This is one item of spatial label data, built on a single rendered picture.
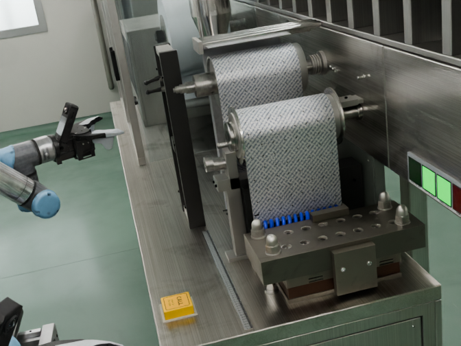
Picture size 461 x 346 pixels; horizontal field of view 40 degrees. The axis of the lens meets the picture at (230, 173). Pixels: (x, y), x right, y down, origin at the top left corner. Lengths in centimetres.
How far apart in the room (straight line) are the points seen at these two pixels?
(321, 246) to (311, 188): 20
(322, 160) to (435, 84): 42
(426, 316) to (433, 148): 44
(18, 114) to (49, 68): 59
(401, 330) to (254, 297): 35
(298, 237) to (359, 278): 17
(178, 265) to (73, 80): 547
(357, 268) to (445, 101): 45
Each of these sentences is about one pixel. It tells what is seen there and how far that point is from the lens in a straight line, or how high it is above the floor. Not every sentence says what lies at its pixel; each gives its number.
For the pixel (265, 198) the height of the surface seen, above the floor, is 109.
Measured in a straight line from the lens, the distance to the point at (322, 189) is 164.
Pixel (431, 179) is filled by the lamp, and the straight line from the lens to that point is 139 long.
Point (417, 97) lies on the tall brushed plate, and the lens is 139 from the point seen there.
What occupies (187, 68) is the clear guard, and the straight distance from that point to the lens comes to 254.
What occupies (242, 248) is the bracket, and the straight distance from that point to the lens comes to 173.
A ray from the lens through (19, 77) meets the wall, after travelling 714.
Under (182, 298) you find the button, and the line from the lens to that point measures 156.
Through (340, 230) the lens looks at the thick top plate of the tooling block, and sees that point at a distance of 155.
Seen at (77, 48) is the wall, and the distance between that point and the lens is 706.
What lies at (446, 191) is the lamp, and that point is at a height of 119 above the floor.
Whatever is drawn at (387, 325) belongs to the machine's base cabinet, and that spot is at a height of 82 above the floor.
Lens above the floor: 172
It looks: 21 degrees down
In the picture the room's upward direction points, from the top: 8 degrees counter-clockwise
